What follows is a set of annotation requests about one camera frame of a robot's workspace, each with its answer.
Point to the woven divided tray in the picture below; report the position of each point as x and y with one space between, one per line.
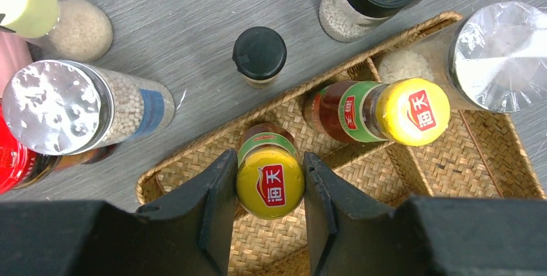
479 155

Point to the small black cap bottle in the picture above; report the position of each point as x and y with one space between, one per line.
259 54

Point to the pale yellow lid jar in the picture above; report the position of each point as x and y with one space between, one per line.
74 29

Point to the silver lid tall glass jar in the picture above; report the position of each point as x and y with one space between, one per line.
494 60

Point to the silver lid pepper jar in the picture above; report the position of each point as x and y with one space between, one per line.
62 107

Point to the yellow cap sauce bottle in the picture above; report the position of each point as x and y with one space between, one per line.
412 112
270 179

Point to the red lid sauce jar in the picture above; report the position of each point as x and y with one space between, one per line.
21 166

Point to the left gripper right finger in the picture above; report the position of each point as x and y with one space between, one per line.
351 233

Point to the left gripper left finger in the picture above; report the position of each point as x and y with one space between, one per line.
187 231

